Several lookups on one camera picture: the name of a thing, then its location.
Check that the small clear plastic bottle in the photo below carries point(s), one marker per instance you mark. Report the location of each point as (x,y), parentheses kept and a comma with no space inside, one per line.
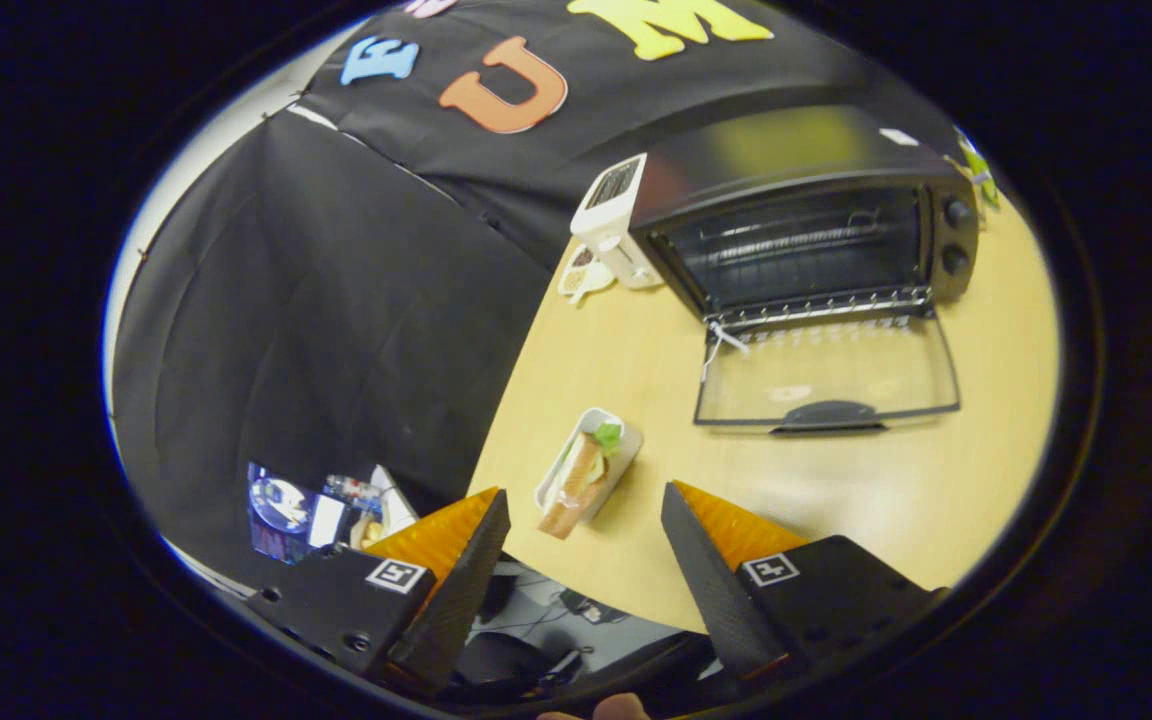
(354,488)

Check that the toast sandwich with lettuce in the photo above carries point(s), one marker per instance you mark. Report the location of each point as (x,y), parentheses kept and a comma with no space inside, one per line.
(581,480)

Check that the black toaster oven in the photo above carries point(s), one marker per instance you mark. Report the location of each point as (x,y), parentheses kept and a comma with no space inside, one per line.
(786,160)

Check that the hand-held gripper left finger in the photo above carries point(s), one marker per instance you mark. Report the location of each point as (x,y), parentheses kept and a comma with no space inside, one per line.
(456,590)

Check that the white rectangular tray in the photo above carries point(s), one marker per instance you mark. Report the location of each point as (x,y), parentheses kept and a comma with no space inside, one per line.
(626,450)

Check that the white slot toaster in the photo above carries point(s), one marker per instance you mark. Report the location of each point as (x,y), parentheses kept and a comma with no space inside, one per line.
(611,220)

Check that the green label plastic bottle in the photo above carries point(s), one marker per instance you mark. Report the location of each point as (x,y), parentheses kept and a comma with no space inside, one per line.
(978,170)

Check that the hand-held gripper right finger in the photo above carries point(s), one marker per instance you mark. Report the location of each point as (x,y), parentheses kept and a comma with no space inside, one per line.
(711,590)

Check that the black office chair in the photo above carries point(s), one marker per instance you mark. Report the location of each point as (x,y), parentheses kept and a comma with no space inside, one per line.
(506,655)

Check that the small white patterned dish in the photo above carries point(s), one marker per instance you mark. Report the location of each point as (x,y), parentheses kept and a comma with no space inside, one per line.
(581,275)

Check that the blue printed box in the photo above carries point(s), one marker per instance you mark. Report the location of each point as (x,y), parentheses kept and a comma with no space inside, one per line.
(281,510)

